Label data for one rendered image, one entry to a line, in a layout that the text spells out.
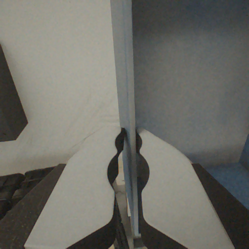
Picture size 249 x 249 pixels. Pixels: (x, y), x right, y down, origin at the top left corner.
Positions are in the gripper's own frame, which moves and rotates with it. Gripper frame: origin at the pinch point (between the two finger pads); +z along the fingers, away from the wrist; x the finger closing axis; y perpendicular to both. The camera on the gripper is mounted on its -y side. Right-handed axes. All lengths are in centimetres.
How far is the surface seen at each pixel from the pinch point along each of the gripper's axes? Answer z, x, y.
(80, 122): 40.0, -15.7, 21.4
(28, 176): 34, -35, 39
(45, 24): 39.4, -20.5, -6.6
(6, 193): 26, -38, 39
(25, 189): 27, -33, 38
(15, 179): 34, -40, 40
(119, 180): 36, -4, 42
